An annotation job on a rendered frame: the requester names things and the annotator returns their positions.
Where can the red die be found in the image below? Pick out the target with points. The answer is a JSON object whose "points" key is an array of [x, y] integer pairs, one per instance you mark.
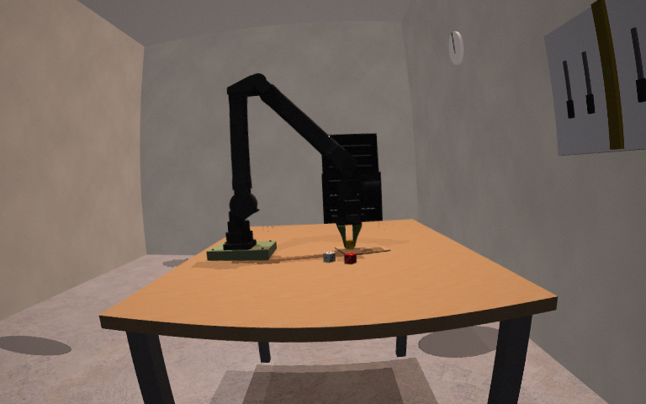
{"points": [[350, 258]]}

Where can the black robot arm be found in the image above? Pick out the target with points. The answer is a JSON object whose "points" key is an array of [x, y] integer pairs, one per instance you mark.
{"points": [[242, 204]]}

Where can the white die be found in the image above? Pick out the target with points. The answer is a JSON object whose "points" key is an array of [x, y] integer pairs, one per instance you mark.
{"points": [[329, 257]]}

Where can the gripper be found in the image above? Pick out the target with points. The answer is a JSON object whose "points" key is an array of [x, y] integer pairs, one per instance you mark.
{"points": [[341, 222]]}

